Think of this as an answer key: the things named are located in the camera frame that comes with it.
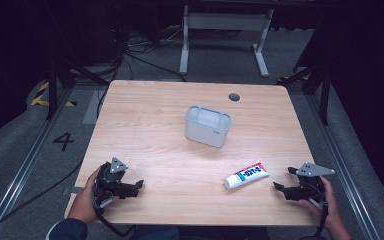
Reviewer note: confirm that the white metal desk frame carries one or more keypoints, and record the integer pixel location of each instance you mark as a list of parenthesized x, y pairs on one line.
[(226, 21)]

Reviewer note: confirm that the black metal stand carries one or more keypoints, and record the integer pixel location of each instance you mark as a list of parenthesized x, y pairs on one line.
[(325, 93), (51, 90)]

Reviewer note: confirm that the person's left hand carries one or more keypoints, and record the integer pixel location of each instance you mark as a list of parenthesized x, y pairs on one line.
[(84, 200)]

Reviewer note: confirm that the person's right hand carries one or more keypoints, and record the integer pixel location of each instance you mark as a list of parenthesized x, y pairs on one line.
[(330, 206)]

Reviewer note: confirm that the metal floor rail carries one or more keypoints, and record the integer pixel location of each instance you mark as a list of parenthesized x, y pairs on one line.
[(20, 173), (343, 166)]

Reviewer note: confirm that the white toothpaste tube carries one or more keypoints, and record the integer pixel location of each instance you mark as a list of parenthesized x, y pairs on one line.
[(246, 175)]

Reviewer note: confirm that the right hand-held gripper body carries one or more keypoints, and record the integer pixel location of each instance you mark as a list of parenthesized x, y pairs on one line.
[(310, 190)]

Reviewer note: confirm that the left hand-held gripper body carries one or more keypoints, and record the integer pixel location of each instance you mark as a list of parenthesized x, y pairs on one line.
[(104, 181)]

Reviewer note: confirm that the grey plastic holder box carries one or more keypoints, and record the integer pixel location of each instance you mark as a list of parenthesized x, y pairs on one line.
[(206, 131)]

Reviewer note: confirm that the yellow black floor tape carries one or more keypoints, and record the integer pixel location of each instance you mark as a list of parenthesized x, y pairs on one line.
[(41, 100)]

